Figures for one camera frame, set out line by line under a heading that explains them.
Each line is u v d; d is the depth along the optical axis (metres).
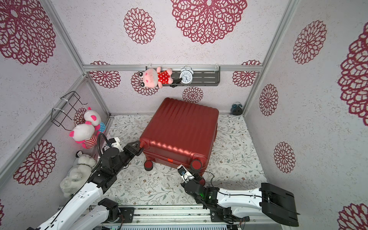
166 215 0.75
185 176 0.66
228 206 0.54
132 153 0.68
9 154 0.55
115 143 0.70
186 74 0.90
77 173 0.76
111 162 0.57
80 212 0.45
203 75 0.94
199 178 0.72
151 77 0.83
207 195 0.60
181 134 0.77
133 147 0.71
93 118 0.92
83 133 0.85
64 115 0.76
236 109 1.17
